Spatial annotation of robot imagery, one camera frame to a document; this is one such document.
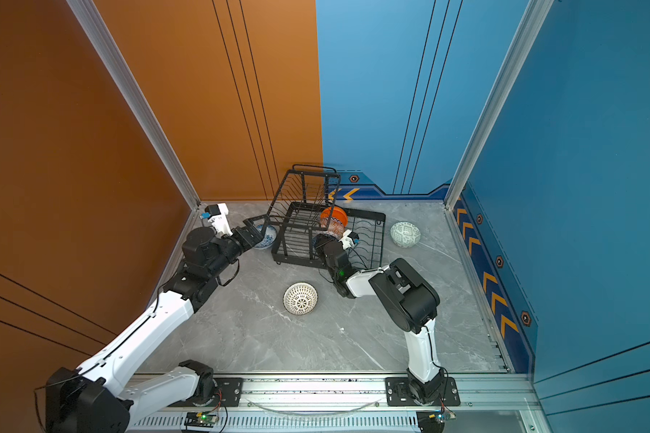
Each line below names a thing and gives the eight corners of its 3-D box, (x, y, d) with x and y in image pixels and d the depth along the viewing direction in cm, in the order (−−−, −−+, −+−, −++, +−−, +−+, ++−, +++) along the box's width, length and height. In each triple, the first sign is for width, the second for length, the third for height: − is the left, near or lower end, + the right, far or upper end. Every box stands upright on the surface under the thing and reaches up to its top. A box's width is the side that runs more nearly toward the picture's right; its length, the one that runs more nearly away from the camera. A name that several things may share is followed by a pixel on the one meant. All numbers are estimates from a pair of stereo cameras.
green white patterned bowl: (392, 249, 106) (394, 243, 102) (389, 229, 112) (390, 222, 109) (420, 249, 106) (423, 243, 102) (415, 229, 112) (417, 222, 109)
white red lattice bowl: (283, 316, 89) (281, 310, 85) (287, 288, 95) (285, 281, 92) (317, 316, 89) (316, 310, 85) (318, 288, 95) (318, 281, 92)
